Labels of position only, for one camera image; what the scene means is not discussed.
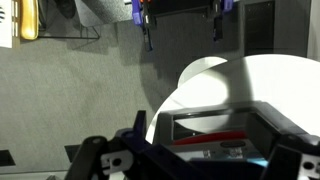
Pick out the white box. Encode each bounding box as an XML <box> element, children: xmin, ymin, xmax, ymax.
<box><xmin>0</xmin><ymin>0</ymin><xmax>14</xmax><ymax>50</ymax></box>

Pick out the black square floor plate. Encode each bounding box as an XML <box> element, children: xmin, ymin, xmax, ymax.
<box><xmin>0</xmin><ymin>149</ymin><xmax>16</xmax><ymax>167</ymax></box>
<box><xmin>64</xmin><ymin>144</ymin><xmax>82</xmax><ymax>163</ymax></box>

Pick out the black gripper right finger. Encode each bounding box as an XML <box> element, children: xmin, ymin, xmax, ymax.
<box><xmin>247</xmin><ymin>111</ymin><xmax>320</xmax><ymax>180</ymax></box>

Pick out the black desk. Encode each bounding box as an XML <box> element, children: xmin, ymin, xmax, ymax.
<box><xmin>146</xmin><ymin>0</ymin><xmax>218</xmax><ymax>18</ymax></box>

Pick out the dark grey cabinet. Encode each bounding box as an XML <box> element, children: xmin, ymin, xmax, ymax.
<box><xmin>239</xmin><ymin>0</ymin><xmax>308</xmax><ymax>58</ymax></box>

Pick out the blue bar clamp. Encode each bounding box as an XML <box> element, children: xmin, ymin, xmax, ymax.
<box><xmin>131</xmin><ymin>0</ymin><xmax>155</xmax><ymax>53</ymax></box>
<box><xmin>212</xmin><ymin>0</ymin><xmax>235</xmax><ymax>43</ymax></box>

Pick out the yellow padded object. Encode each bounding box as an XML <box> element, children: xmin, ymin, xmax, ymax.
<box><xmin>20</xmin><ymin>0</ymin><xmax>40</xmax><ymax>41</ymax></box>

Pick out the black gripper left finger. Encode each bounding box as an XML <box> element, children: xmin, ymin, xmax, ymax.
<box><xmin>64</xmin><ymin>109</ymin><xmax>208</xmax><ymax>180</ymax></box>

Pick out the black wire frame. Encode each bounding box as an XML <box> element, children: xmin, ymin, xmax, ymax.
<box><xmin>37</xmin><ymin>23</ymin><xmax>101</xmax><ymax>41</ymax></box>

